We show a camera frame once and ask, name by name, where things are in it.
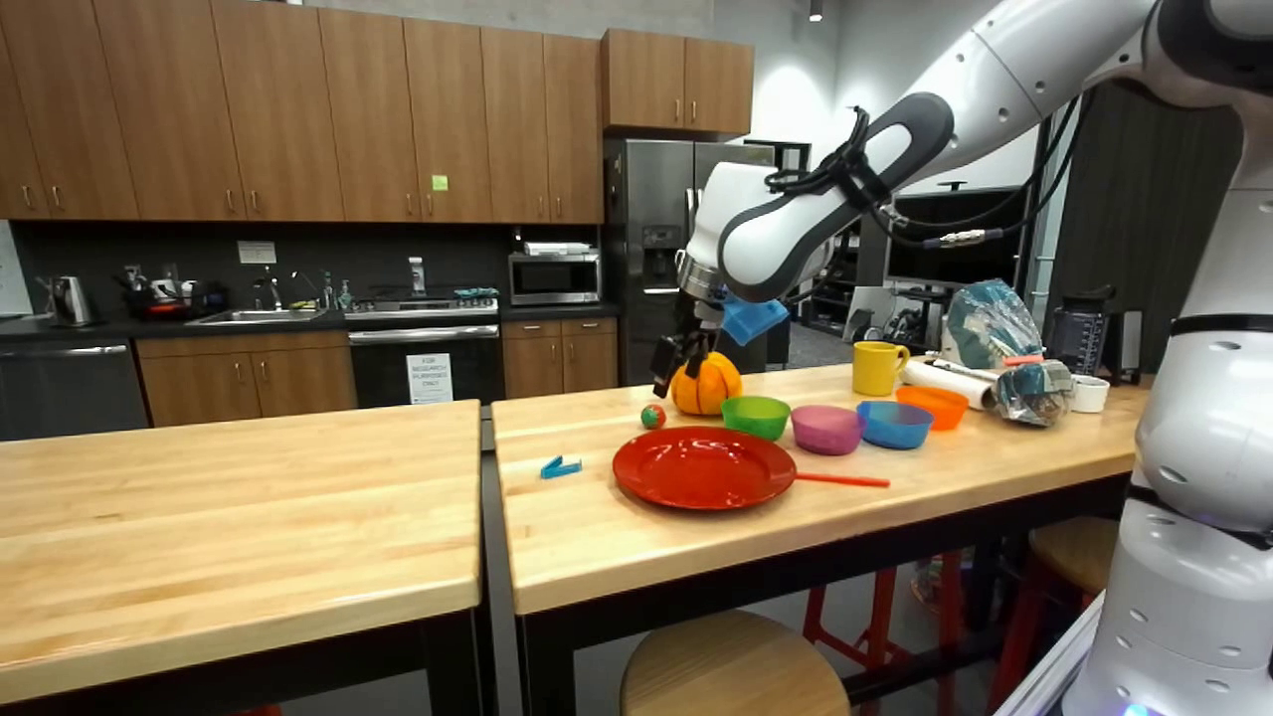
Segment orange pumpkin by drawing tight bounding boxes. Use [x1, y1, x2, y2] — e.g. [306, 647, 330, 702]
[674, 350, 741, 416]

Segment white ramekin cup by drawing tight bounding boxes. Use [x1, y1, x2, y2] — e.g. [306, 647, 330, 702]
[1065, 373, 1111, 415]

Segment plastic bag of bread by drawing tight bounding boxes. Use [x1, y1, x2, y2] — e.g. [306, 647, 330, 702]
[944, 277, 1072, 431]

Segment blue bowl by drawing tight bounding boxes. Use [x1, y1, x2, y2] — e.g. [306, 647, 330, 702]
[859, 403, 930, 451]

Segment blue wrist camera box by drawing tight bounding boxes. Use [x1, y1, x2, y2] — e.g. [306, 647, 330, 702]
[719, 298, 786, 345]

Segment round wooden stool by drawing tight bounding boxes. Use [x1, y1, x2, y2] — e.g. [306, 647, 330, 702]
[619, 614, 850, 716]

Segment yellow mug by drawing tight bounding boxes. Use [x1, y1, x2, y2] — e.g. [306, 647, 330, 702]
[850, 341, 911, 397]

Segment paper towel roll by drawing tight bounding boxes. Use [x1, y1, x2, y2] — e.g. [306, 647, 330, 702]
[902, 357, 989, 410]

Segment black refrigerator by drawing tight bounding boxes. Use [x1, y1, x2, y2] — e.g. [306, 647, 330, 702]
[599, 141, 777, 382]

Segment green bowl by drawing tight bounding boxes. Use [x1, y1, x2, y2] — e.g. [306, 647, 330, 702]
[725, 393, 786, 443]

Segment red stick utensil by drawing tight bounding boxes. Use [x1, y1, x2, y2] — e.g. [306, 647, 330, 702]
[797, 473, 892, 488]

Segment red plate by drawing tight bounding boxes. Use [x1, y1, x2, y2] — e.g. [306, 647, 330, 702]
[611, 427, 797, 515]

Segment upper wooden cabinets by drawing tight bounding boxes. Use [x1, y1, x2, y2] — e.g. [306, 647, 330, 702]
[0, 0, 751, 222]

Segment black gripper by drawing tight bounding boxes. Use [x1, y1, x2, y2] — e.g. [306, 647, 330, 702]
[650, 298, 719, 397]

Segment black oven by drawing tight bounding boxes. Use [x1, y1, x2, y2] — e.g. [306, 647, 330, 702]
[345, 298, 504, 404]

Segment pink purple bowl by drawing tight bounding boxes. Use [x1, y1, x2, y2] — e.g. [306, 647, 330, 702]
[790, 404, 859, 452]

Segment orange bowl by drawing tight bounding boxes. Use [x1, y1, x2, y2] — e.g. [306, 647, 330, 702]
[896, 386, 968, 431]

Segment small blue clip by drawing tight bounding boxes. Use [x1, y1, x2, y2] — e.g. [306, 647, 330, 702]
[540, 452, 582, 480]

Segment silver microwave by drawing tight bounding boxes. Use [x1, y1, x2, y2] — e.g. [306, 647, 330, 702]
[508, 252, 599, 308]

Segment electric kettle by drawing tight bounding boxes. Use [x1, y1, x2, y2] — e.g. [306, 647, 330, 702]
[52, 275, 93, 326]

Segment black dishwasher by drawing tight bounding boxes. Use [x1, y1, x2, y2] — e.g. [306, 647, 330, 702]
[0, 341, 146, 443]

